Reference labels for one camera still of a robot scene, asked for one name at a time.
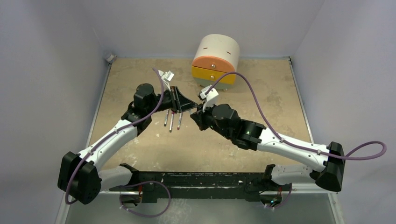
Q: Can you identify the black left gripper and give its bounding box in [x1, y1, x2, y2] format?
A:
[147, 86, 198, 115]

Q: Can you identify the grey marker pen red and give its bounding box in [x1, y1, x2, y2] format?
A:
[177, 113, 183, 130]

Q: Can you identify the grey marker pen blue tip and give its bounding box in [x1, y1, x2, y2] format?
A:
[169, 111, 175, 133]

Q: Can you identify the grey marker pen green tip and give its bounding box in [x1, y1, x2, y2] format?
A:
[164, 109, 170, 126]

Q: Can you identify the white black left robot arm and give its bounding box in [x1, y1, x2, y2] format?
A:
[57, 83, 198, 205]

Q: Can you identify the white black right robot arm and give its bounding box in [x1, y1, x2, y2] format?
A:
[190, 104, 345, 192]

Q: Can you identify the round cream drawer cabinet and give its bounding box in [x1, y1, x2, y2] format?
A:
[191, 34, 240, 87]

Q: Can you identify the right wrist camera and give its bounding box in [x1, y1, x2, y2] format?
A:
[198, 85, 219, 112]

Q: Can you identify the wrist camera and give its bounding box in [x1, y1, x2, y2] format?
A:
[198, 85, 219, 112]
[158, 70, 175, 91]

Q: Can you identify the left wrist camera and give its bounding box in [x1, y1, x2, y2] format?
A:
[158, 70, 175, 91]

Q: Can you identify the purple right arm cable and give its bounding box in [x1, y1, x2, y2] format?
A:
[205, 71, 387, 161]

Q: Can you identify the grey corner bracket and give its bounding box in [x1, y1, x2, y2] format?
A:
[103, 51, 117, 64]

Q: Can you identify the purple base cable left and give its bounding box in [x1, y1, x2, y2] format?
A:
[119, 181, 171, 218]

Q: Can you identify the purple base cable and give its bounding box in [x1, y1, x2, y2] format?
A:
[263, 185, 295, 211]
[119, 181, 171, 218]

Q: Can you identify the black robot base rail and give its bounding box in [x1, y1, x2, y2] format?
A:
[114, 163, 291, 203]

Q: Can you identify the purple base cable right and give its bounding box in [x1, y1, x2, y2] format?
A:
[263, 185, 295, 211]

